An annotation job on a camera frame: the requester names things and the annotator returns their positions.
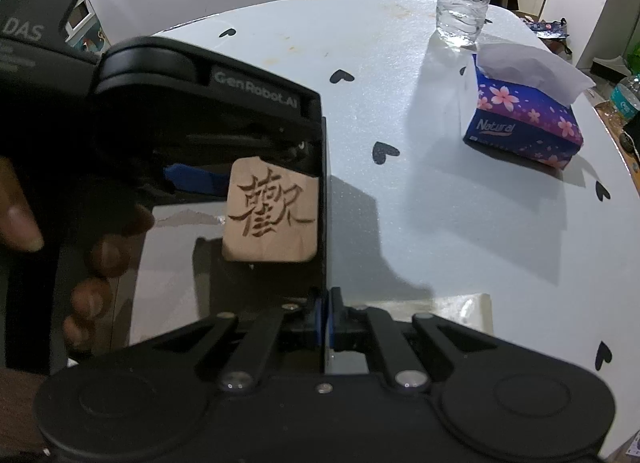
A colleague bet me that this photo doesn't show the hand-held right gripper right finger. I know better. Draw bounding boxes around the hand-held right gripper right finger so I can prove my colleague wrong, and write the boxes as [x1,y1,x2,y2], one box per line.
[329,287,507,393]

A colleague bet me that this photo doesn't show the translucent plastic sheet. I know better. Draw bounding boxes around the translucent plastic sheet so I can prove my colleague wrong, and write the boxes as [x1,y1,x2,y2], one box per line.
[350,292,494,340]

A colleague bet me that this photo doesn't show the white shoe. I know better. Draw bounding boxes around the white shoe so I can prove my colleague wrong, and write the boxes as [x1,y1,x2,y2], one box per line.
[592,55,629,74]

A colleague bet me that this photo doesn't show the carved wooden coaster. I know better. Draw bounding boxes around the carved wooden coaster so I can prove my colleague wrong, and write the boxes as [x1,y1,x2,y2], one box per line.
[221,157,321,264]

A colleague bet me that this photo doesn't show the blue snack packet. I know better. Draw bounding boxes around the blue snack packet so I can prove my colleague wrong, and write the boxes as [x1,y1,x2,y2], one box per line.
[522,17,572,42]

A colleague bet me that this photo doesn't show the white drawer cabinet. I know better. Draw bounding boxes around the white drawer cabinet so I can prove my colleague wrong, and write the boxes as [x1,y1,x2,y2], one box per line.
[65,0,98,41]

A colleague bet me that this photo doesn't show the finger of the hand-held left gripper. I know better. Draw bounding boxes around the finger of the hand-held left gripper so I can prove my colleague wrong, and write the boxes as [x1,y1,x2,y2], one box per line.
[150,132,322,198]

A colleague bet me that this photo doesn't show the black cardboard box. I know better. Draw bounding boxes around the black cardboard box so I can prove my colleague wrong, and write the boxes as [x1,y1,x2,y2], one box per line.
[120,115,331,375]

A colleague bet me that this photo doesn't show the person's left hand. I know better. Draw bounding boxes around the person's left hand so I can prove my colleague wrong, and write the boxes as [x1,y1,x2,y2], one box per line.
[0,155,156,351]

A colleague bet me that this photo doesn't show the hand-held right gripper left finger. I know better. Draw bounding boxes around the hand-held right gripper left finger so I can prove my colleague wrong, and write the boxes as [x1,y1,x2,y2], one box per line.
[131,287,329,393]

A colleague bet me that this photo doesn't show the blue floral tissue box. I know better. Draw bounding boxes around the blue floral tissue box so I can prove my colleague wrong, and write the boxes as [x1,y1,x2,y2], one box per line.
[462,41,597,171]

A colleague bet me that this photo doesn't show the clear snack bag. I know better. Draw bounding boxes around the clear snack bag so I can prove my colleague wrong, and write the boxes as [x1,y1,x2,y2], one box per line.
[595,100,627,130]

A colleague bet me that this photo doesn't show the teal printed panel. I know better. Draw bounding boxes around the teal printed panel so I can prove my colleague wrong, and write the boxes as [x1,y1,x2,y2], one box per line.
[70,27,110,54]

